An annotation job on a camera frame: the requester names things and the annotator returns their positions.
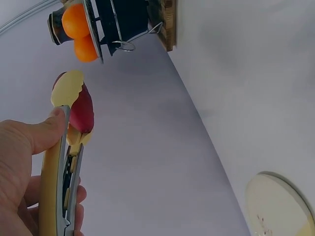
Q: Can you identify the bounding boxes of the person's left hand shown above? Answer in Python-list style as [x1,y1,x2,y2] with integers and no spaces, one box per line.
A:
[0,107,87,236]

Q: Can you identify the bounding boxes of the yellow kitchen tongs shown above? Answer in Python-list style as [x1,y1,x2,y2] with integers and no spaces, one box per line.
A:
[38,70,94,236]

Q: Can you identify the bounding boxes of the red oval fruit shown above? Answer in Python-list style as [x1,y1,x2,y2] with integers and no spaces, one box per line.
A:
[54,72,95,135]

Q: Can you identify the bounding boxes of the orange fruit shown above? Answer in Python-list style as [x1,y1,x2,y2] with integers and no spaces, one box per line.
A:
[61,3,91,39]
[73,34,98,63]

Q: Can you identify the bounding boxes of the dark cup with pale rim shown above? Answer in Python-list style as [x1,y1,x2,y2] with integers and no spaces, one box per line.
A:
[47,6,74,46]

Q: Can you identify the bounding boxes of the wooden board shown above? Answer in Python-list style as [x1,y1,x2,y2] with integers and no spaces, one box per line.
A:
[147,0,178,52]

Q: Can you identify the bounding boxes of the round cream plate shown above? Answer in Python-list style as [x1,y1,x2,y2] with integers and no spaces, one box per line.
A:
[244,171,315,236]

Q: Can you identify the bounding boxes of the black wire fruit basket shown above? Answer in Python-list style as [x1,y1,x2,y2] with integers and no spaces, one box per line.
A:
[82,0,163,65]

